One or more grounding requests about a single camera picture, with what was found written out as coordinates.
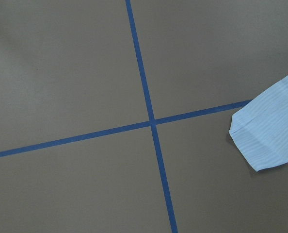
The light blue striped shirt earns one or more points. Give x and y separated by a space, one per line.
260 129

